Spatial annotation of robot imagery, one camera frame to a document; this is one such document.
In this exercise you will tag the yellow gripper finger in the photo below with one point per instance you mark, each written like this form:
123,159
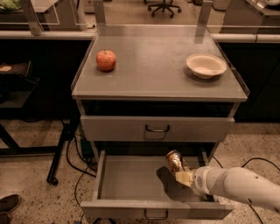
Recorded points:
184,177

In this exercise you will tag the crushed orange soda can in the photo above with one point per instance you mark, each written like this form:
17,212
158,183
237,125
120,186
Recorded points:
176,162

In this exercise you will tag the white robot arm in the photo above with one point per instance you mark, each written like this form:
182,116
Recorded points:
237,184

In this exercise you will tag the open middle grey drawer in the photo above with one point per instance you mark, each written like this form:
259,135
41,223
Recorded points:
143,187

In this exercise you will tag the grey drawer cabinet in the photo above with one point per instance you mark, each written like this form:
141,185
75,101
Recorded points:
151,78

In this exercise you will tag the closed upper grey drawer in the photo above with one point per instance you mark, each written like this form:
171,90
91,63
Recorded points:
156,129

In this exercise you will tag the red apple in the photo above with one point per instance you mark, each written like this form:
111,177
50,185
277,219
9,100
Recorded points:
105,60

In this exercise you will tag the black office chair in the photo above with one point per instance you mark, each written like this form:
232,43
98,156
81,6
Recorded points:
164,5

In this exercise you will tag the brown shoe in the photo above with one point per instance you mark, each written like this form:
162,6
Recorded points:
9,203

